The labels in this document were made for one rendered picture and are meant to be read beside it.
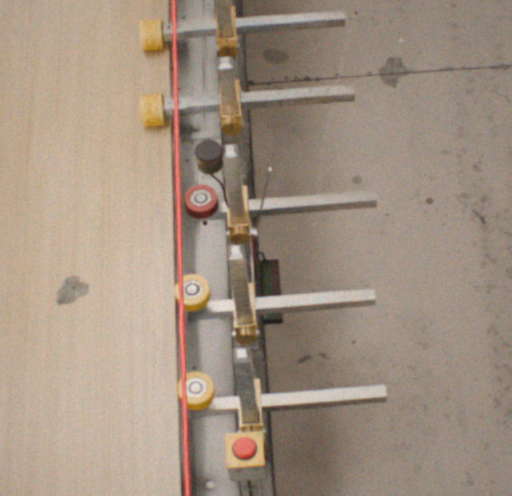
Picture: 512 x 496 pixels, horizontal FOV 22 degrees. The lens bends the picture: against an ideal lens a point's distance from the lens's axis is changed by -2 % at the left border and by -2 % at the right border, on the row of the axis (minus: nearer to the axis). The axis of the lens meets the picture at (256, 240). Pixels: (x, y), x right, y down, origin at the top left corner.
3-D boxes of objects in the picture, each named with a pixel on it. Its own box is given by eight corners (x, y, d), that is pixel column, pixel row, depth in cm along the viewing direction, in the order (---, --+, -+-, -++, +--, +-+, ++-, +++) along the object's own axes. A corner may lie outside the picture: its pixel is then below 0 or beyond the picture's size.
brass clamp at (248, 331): (257, 293, 317) (255, 282, 313) (260, 343, 310) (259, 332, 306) (230, 295, 317) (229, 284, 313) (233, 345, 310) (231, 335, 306)
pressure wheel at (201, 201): (220, 208, 329) (216, 181, 320) (222, 236, 325) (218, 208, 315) (188, 211, 330) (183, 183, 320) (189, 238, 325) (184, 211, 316)
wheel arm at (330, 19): (343, 17, 344) (343, 7, 341) (345, 27, 342) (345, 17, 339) (150, 32, 345) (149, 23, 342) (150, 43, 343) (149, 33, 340)
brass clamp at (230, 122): (242, 92, 333) (241, 79, 329) (245, 134, 326) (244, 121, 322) (217, 94, 334) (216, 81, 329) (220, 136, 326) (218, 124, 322)
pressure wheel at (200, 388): (198, 387, 303) (193, 363, 293) (225, 406, 300) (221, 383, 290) (175, 412, 300) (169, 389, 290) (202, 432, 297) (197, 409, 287)
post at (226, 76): (245, 176, 351) (232, 54, 311) (246, 187, 349) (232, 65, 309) (232, 177, 351) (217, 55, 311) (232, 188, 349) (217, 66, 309)
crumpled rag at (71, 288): (78, 270, 310) (76, 265, 308) (94, 290, 306) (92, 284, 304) (46, 291, 307) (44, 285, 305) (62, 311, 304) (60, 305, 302)
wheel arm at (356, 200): (375, 198, 325) (375, 188, 322) (377, 210, 323) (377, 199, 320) (195, 212, 326) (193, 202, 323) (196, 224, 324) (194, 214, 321)
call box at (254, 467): (264, 447, 256) (262, 430, 249) (266, 481, 252) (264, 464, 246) (228, 450, 256) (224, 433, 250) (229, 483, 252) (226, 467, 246)
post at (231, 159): (250, 259, 338) (237, 141, 298) (251, 271, 336) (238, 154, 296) (236, 260, 338) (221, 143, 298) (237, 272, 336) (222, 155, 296)
